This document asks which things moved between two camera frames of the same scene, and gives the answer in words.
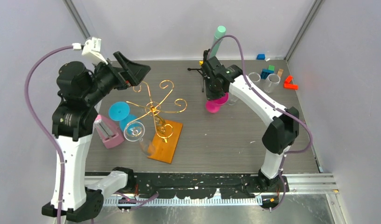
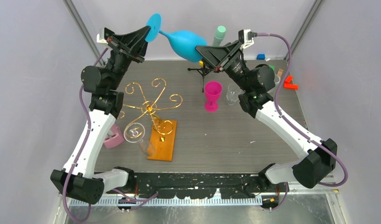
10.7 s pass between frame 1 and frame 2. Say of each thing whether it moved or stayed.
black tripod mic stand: stayed
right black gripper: moved
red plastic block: stayed
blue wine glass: moved
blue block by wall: stayed
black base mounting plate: stayed
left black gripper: moved
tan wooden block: stayed
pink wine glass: moved
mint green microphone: stayed
